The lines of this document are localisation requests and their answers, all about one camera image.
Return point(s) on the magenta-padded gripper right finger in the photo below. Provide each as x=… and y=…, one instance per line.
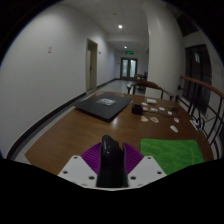
x=146, y=169

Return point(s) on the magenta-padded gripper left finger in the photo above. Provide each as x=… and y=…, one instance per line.
x=77, y=169

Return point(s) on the green mouse pad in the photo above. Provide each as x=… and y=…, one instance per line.
x=170, y=154

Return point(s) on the white paper card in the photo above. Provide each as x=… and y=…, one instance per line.
x=174, y=128
x=151, y=100

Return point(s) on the tan paper card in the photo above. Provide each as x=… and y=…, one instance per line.
x=154, y=119
x=144, y=118

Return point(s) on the small black box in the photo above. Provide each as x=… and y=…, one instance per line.
x=137, y=109

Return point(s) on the black closed laptop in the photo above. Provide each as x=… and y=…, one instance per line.
x=102, y=106

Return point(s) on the wooden armchair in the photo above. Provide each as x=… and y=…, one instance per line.
x=150, y=85

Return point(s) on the wood-topped black metal railing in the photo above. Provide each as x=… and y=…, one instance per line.
x=206, y=100

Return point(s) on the glazed double door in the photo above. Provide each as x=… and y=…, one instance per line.
x=129, y=68

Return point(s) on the dark glazed door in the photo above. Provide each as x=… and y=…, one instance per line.
x=198, y=76

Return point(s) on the green exit sign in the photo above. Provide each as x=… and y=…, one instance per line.
x=129, y=52

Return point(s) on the round ceiling light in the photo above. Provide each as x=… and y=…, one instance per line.
x=120, y=26
x=125, y=47

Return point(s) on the beige wall door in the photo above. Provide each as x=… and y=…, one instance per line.
x=91, y=65

